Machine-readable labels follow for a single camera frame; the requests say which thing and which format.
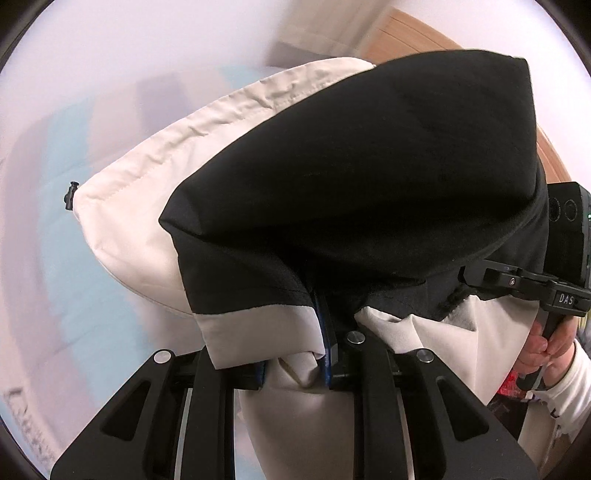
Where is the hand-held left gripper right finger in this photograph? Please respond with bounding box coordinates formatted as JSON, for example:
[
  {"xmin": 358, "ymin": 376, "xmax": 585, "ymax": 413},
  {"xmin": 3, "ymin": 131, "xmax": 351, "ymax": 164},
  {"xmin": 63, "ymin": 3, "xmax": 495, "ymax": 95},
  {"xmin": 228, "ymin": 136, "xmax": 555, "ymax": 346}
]
[{"xmin": 311, "ymin": 286, "xmax": 542, "ymax": 480}]

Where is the wooden headboard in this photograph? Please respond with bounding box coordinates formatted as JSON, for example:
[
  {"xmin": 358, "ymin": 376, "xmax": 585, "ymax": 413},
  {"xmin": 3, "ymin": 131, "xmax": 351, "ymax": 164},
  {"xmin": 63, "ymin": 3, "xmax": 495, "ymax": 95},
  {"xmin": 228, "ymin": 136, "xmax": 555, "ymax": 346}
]
[{"xmin": 369, "ymin": 8, "xmax": 573, "ymax": 185}]

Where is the bed with striped sheet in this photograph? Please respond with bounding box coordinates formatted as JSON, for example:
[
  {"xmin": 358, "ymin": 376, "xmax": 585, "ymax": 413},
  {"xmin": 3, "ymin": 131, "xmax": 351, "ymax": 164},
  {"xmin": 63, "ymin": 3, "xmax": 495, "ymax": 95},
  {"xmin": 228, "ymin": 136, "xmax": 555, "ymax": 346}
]
[{"xmin": 0, "ymin": 60, "xmax": 287, "ymax": 480}]

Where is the person's right hand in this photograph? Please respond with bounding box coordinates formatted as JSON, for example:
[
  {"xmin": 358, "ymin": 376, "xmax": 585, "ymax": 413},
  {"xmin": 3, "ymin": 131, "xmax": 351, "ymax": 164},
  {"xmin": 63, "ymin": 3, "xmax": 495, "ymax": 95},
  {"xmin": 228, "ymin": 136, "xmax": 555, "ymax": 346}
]
[{"xmin": 513, "ymin": 318, "xmax": 578, "ymax": 388}]

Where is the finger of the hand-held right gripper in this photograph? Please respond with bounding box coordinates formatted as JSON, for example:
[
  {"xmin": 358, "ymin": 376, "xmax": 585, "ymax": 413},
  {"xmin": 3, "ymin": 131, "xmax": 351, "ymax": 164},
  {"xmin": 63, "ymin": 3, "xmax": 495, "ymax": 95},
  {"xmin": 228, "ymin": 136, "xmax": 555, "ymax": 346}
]
[{"xmin": 458, "ymin": 258, "xmax": 552, "ymax": 301}]

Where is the person's right forearm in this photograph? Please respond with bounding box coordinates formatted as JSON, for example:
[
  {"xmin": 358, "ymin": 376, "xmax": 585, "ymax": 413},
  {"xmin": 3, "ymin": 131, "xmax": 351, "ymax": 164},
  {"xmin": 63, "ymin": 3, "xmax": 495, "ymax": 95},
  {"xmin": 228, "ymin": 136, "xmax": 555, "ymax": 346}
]
[{"xmin": 522, "ymin": 342, "xmax": 591, "ymax": 462}]

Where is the red object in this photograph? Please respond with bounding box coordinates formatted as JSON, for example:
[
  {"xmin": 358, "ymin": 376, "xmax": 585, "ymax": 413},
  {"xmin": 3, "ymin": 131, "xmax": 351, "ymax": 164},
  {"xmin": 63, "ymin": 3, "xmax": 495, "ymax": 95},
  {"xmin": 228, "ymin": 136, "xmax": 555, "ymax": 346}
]
[{"xmin": 496, "ymin": 371, "xmax": 527, "ymax": 398}]

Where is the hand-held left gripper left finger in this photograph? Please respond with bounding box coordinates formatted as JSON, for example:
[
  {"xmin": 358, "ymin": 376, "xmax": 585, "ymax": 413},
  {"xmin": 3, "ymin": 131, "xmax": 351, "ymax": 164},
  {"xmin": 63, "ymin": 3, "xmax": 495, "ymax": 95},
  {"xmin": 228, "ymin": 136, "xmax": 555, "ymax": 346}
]
[{"xmin": 50, "ymin": 349, "xmax": 269, "ymax": 480}]

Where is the beige curtain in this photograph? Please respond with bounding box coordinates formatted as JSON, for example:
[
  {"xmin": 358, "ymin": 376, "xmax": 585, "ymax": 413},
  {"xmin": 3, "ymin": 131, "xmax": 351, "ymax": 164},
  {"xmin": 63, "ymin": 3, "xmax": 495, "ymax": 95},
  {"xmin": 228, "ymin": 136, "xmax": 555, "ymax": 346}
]
[{"xmin": 272, "ymin": 18, "xmax": 384, "ymax": 65}]

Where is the cream and black hooded jacket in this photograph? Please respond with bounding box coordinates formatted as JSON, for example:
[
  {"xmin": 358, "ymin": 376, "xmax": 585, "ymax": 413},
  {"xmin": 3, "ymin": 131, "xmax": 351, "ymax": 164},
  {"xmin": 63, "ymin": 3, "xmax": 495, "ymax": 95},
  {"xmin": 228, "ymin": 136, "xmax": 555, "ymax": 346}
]
[{"xmin": 62, "ymin": 50, "xmax": 550, "ymax": 480}]

